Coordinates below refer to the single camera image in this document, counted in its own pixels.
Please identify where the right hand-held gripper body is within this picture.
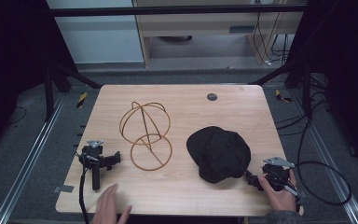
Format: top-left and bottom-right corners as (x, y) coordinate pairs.
(255, 156), (300, 198)

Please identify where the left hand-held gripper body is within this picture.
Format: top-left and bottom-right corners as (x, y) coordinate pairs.
(78, 139), (115, 191)

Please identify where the wire hat stand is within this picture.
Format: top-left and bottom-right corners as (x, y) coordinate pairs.
(118, 101), (173, 172)

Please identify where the black cap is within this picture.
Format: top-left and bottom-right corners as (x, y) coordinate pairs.
(186, 125), (252, 184)

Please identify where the person's right hand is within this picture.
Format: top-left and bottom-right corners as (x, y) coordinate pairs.
(257, 168), (298, 213)

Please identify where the person's left hand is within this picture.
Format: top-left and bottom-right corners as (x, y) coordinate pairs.
(89, 183), (133, 224)

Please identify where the grey tape piece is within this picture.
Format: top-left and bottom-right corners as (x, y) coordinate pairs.
(53, 184), (75, 194)

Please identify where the yellow black striped tape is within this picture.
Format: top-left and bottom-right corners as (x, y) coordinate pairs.
(275, 89), (293, 104)
(76, 91), (89, 109)

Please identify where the wooden desk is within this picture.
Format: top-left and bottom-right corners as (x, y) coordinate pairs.
(55, 83), (293, 217)

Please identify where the black metal stand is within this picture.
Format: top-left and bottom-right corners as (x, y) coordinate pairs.
(43, 55), (103, 122)
(249, 59), (313, 119)

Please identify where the white cabinet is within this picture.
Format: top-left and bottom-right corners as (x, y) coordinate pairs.
(46, 0), (145, 64)

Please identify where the black horizontal bar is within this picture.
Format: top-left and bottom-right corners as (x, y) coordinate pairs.
(48, 4), (309, 18)

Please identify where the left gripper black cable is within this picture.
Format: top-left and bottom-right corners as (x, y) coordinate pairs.
(78, 161), (91, 224)

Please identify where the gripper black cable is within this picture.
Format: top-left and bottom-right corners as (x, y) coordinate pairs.
(78, 161), (91, 224)
(296, 118), (352, 207)

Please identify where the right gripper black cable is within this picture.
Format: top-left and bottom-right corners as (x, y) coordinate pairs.
(296, 118), (352, 207)

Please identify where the metal floor rail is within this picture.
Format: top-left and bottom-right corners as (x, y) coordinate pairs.
(0, 92), (67, 224)
(288, 90), (358, 224)

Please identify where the bundle of desk cables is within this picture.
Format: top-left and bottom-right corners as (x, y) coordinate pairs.
(252, 3), (291, 67)

